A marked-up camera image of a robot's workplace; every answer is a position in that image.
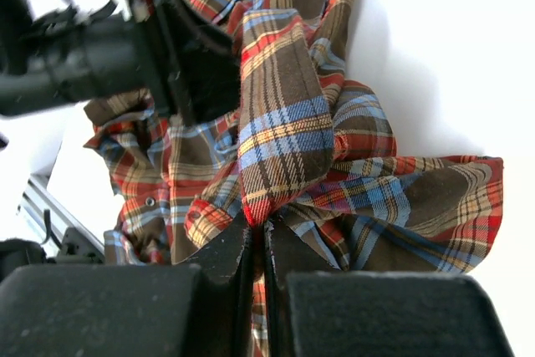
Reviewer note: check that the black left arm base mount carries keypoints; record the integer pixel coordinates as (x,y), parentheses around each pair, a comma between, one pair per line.
(42,248)

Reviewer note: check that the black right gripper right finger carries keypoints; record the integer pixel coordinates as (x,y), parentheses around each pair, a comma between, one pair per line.
(314,309)

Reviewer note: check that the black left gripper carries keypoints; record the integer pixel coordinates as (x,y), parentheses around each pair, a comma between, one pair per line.
(65,57)

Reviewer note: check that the aluminium table edge rail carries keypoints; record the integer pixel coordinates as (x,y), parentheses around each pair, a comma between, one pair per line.
(56,226)

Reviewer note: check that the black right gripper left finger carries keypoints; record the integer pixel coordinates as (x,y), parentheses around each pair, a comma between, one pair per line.
(200,307)

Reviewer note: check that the red brown plaid shirt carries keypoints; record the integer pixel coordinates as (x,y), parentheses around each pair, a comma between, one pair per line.
(305,149)

